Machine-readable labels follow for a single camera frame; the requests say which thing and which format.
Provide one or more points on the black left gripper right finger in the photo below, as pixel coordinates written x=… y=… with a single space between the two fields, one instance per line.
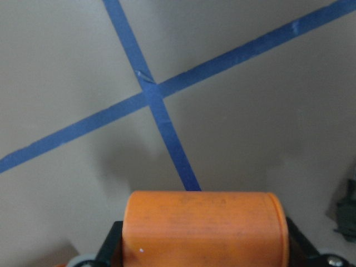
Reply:
x=302 y=251

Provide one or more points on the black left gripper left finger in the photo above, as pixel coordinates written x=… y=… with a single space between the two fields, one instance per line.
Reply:
x=110 y=253

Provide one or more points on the plain orange cylinder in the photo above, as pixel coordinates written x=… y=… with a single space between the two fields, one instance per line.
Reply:
x=195 y=228

